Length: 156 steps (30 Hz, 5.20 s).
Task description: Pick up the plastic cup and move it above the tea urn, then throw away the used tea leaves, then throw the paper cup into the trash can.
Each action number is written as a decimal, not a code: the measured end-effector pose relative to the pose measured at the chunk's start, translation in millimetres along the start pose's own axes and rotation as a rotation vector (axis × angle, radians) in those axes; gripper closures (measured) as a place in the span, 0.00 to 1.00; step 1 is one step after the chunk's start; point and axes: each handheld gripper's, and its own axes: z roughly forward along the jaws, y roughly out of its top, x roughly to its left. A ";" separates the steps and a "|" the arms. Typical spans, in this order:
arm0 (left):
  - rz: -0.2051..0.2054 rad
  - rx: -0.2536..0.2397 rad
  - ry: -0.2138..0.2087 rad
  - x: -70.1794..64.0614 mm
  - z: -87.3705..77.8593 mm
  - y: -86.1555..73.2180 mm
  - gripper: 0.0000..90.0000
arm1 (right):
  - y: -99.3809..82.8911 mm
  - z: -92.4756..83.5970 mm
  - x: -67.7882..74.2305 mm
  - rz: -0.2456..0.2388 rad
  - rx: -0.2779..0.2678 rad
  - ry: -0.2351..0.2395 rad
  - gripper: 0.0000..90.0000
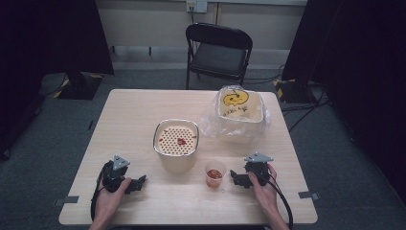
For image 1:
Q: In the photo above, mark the person's left hand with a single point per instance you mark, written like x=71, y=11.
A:
x=110, y=199

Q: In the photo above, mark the black curtain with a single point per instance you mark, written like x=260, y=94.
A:
x=360, y=64
x=48, y=38

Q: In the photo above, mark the white bin with plastic bag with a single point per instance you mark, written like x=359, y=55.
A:
x=237, y=111

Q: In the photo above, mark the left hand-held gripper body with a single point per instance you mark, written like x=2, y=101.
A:
x=118, y=163

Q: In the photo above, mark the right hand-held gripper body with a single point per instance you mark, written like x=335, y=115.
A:
x=258, y=166

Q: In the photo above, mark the white wall socket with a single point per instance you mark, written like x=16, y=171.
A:
x=196, y=5

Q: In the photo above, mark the black stand base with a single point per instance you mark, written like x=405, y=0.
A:
x=79, y=86
x=295, y=91

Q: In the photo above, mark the grey tape mark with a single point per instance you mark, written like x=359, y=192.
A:
x=67, y=200
x=309, y=195

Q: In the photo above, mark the clear cup with red sauce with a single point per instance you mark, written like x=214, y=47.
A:
x=214, y=175

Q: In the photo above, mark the white bin with perforated strainer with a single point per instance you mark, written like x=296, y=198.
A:
x=176, y=143

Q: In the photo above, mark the person's right hand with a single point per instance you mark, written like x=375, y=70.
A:
x=263, y=193

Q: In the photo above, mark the black folding chair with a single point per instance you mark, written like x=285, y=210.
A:
x=218, y=54

